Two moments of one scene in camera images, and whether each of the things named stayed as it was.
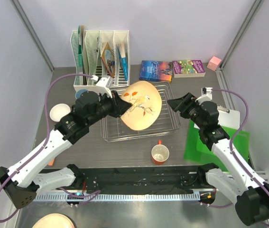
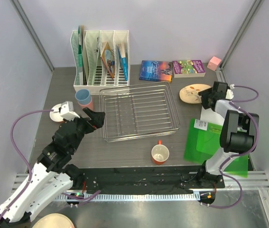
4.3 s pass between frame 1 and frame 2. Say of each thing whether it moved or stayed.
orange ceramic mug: stayed
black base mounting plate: stayed
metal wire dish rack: stayed
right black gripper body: moved
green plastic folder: stayed
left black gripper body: moved
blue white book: stayed
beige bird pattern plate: moved
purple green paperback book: stayed
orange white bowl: stayed
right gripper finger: moved
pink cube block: stayed
